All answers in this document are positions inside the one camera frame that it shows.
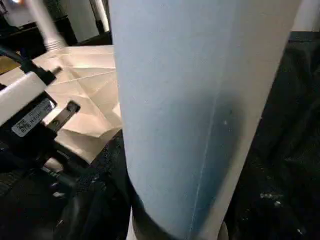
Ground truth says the black work mat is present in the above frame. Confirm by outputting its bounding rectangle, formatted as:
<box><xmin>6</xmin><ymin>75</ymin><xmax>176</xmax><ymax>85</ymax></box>
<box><xmin>0</xmin><ymin>30</ymin><xmax>320</xmax><ymax>240</ymax></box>

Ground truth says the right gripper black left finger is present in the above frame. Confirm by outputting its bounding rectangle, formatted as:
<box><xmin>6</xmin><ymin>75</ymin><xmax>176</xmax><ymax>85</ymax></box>
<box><xmin>52</xmin><ymin>129</ymin><xmax>133</xmax><ymax>240</ymax></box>

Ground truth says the white plastic table top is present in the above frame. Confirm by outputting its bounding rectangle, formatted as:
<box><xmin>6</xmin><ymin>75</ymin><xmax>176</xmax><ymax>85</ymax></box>
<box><xmin>0</xmin><ymin>44</ymin><xmax>123</xmax><ymax>165</ymax></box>

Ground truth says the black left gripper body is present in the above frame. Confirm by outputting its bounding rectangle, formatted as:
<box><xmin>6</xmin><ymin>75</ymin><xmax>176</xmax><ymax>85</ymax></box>
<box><xmin>0</xmin><ymin>125</ymin><xmax>81</xmax><ymax>201</ymax></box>

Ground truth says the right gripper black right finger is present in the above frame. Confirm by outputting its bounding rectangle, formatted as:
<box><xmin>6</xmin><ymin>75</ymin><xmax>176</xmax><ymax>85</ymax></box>
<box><xmin>222</xmin><ymin>147</ymin><xmax>320</xmax><ymax>240</ymax></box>

